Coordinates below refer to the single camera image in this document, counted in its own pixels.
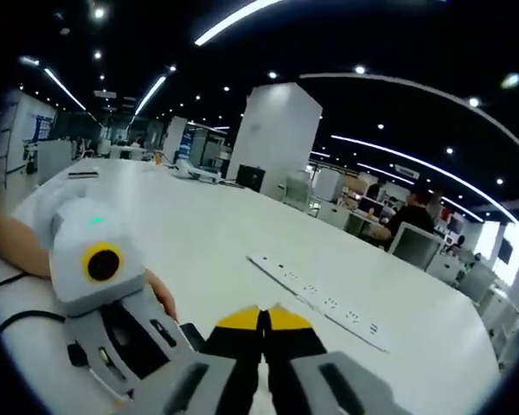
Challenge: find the long ceiling light strip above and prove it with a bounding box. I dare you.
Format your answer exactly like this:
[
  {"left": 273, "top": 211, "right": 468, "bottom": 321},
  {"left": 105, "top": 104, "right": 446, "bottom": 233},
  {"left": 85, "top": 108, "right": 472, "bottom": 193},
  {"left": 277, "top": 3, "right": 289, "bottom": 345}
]
[{"left": 193, "top": 0, "right": 283, "bottom": 47}]

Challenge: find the white desk power strip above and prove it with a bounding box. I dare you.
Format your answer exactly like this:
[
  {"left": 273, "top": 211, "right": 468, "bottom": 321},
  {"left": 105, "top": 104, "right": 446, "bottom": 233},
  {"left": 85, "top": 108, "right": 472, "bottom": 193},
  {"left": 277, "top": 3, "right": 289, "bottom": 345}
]
[{"left": 246, "top": 254, "right": 391, "bottom": 354}]

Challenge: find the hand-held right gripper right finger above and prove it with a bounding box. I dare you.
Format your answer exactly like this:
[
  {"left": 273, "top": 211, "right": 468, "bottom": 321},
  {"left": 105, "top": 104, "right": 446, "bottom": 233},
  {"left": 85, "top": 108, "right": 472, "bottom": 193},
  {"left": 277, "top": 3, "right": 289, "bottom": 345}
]
[{"left": 260, "top": 302, "right": 413, "bottom": 415}]

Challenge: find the white desk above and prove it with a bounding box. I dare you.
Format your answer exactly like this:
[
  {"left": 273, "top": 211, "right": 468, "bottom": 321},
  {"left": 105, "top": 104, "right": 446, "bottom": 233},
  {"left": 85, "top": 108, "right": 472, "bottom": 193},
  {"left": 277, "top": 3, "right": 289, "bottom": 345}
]
[{"left": 0, "top": 157, "right": 503, "bottom": 415}]

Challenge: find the white device on stand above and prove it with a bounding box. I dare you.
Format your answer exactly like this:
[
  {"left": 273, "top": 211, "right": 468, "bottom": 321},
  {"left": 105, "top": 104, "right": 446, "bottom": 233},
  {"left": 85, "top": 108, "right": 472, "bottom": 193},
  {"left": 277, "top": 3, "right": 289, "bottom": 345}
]
[{"left": 174, "top": 158, "right": 222, "bottom": 183}]

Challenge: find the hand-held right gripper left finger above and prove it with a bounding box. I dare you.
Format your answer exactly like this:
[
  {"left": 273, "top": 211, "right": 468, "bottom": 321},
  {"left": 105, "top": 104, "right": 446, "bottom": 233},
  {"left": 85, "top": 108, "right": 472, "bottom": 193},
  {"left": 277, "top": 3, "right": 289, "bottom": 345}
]
[{"left": 125, "top": 304, "right": 266, "bottom": 415}]

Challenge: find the black charging cable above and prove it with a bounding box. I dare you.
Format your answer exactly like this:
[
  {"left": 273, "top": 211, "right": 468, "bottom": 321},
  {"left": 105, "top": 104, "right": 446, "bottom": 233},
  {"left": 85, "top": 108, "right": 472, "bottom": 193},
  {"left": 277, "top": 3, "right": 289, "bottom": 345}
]
[{"left": 0, "top": 310, "right": 87, "bottom": 369}]

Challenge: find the black monitor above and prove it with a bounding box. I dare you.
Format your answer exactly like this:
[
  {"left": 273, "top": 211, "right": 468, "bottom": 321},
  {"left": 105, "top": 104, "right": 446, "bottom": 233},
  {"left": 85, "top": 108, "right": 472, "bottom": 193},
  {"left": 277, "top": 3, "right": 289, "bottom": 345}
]
[{"left": 236, "top": 163, "right": 266, "bottom": 194}]

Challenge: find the person's left hand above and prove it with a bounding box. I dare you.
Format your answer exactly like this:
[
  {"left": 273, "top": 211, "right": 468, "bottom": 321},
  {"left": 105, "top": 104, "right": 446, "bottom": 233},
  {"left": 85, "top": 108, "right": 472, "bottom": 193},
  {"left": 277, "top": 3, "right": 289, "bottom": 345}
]
[{"left": 144, "top": 268, "right": 179, "bottom": 322}]

